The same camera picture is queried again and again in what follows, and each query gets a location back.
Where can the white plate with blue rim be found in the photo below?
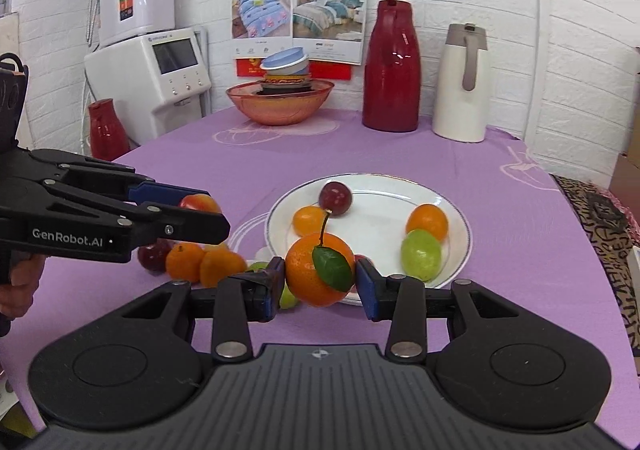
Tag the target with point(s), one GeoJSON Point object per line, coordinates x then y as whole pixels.
{"type": "Point", "coordinates": [380, 220]}

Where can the red glass bowl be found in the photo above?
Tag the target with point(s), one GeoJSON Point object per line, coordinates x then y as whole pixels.
{"type": "Point", "coordinates": [280, 107]}

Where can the tall red thermos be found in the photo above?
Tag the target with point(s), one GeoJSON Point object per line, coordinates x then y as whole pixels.
{"type": "Point", "coordinates": [390, 80]}

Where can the white bowl with blue lid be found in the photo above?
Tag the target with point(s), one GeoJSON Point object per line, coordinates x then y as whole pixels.
{"type": "Point", "coordinates": [285, 61]}

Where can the purple tablecloth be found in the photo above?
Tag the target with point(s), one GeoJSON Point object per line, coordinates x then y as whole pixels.
{"type": "Point", "coordinates": [500, 230]}

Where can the bedding wall poster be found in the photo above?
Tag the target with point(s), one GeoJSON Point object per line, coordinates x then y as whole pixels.
{"type": "Point", "coordinates": [260, 5]}

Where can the pale brown longan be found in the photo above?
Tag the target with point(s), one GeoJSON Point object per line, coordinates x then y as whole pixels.
{"type": "Point", "coordinates": [216, 246]}

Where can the round orange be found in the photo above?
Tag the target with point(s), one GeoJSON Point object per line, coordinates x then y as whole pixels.
{"type": "Point", "coordinates": [222, 267]}

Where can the patterned bowl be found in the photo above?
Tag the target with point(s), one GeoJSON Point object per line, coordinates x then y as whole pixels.
{"type": "Point", "coordinates": [287, 80]}

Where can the low cardboard box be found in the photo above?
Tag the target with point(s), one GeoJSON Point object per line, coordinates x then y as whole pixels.
{"type": "Point", "coordinates": [627, 180]}

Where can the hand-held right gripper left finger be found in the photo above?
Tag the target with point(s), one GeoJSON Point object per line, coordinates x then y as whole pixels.
{"type": "Point", "coordinates": [274, 287]}

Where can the round green apple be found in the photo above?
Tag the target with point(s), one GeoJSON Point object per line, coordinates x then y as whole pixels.
{"type": "Point", "coordinates": [289, 299]}

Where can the small red fruit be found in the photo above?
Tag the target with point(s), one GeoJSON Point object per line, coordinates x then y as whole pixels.
{"type": "Point", "coordinates": [364, 259]}

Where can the white water dispenser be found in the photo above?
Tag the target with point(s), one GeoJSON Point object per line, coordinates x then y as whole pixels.
{"type": "Point", "coordinates": [125, 80]}

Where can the oval green fruit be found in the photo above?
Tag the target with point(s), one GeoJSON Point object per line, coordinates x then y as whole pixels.
{"type": "Point", "coordinates": [421, 254]}

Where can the brown patterned cloth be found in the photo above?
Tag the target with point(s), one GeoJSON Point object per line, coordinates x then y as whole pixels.
{"type": "Point", "coordinates": [600, 230]}

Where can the red and yellow apple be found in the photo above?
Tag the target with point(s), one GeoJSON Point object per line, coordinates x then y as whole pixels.
{"type": "Point", "coordinates": [200, 204]}

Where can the large oval orange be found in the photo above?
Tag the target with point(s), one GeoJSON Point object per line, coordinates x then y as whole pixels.
{"type": "Point", "coordinates": [427, 221]}

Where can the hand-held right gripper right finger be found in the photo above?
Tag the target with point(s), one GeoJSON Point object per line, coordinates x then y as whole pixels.
{"type": "Point", "coordinates": [363, 290]}

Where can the orange with leaf and stem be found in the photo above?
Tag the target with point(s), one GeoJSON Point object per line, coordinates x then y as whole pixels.
{"type": "Point", "coordinates": [305, 275]}

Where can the orange mandarin with stem nub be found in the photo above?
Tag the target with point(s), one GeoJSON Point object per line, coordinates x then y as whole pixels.
{"type": "Point", "coordinates": [185, 262]}

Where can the dark bowl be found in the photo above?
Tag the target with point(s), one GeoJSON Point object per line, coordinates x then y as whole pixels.
{"type": "Point", "coordinates": [287, 90]}

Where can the small red jug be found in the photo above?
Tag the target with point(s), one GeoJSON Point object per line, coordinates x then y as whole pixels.
{"type": "Point", "coordinates": [107, 135]}

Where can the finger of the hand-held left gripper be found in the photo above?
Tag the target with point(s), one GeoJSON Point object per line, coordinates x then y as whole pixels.
{"type": "Point", "coordinates": [190, 229]}
{"type": "Point", "coordinates": [165, 192]}

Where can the yellow-orange citrus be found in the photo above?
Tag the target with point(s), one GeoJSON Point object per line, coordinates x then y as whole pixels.
{"type": "Point", "coordinates": [309, 221]}

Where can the dark red plum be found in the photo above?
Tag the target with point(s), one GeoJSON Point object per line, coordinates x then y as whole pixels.
{"type": "Point", "coordinates": [335, 198]}
{"type": "Point", "coordinates": [152, 255]}

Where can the white thermos jug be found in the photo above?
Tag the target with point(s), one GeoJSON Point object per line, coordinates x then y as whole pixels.
{"type": "Point", "coordinates": [455, 105]}

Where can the person's left hand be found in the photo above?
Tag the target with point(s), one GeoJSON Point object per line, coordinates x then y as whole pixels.
{"type": "Point", "coordinates": [25, 285]}

